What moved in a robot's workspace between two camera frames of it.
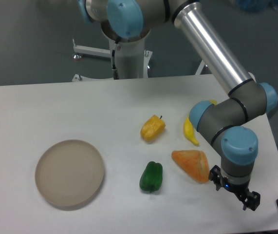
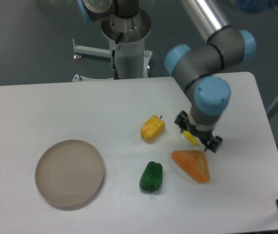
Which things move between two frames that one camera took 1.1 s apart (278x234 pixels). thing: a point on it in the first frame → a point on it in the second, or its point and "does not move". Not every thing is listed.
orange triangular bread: [194, 162] does not move
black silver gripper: [253, 198] → [185, 122]
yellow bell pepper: [152, 127] does not move
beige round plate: [69, 172] does not move
